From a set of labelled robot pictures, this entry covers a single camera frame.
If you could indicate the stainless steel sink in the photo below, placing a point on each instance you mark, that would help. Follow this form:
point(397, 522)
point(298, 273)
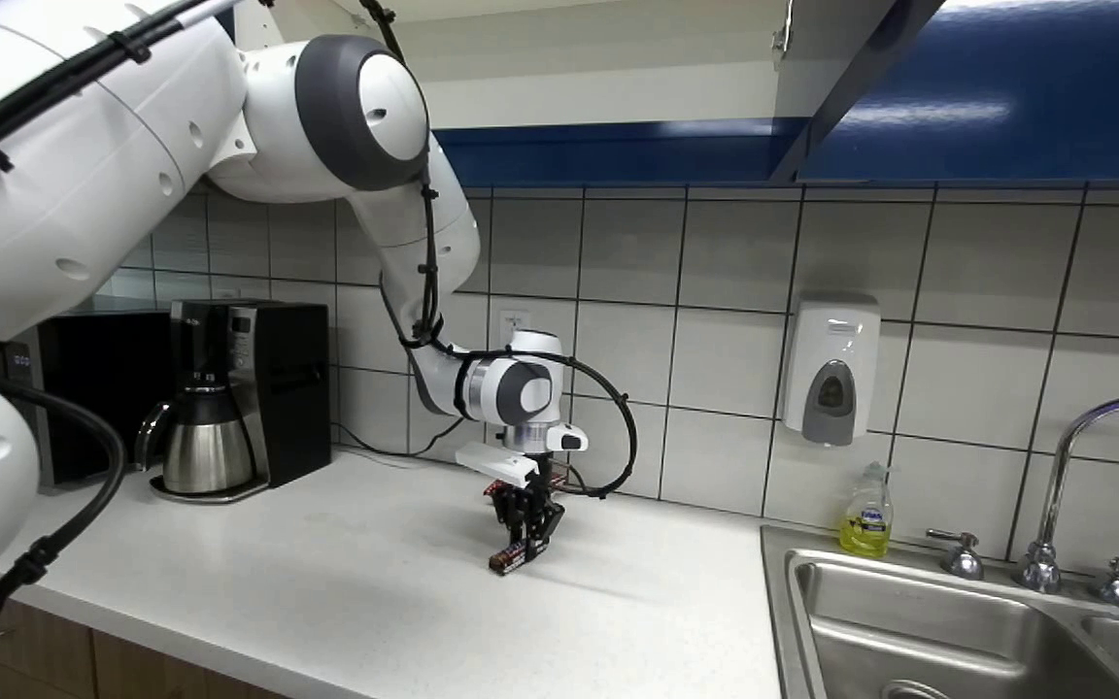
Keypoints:
point(923, 622)

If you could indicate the black coffee maker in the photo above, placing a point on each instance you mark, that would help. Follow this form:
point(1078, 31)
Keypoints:
point(283, 390)

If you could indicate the wooden lower cabinet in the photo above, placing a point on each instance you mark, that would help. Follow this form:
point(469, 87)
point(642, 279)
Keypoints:
point(55, 660)

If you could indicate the brown snickers bar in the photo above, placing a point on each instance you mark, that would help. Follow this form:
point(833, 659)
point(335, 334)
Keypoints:
point(503, 565)

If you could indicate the white wall soap dispenser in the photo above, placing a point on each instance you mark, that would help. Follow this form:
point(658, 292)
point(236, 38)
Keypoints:
point(833, 370)

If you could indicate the open white cupboard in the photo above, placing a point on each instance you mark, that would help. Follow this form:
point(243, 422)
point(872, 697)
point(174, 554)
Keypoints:
point(661, 52)

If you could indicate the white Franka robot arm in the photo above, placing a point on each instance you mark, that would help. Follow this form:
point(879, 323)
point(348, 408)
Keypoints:
point(80, 180)

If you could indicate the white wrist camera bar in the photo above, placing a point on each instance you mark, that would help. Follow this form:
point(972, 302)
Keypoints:
point(500, 465)

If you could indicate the steel coffee carafe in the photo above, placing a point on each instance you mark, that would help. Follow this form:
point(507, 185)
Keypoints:
point(204, 448)

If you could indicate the blue cupboard door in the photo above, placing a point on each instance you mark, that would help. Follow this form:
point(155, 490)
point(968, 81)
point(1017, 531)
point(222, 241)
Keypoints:
point(853, 81)
point(1041, 118)

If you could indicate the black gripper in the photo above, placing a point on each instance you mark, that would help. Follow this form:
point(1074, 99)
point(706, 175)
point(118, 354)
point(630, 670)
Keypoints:
point(537, 504)

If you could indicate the black microwave oven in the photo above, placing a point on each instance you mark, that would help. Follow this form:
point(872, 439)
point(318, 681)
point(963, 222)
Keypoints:
point(86, 392)

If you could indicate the yellow dish soap bottle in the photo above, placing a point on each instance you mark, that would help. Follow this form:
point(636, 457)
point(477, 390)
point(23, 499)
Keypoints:
point(863, 526)

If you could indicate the chrome sink faucet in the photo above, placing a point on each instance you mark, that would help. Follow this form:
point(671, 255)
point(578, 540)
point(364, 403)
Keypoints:
point(1061, 469)

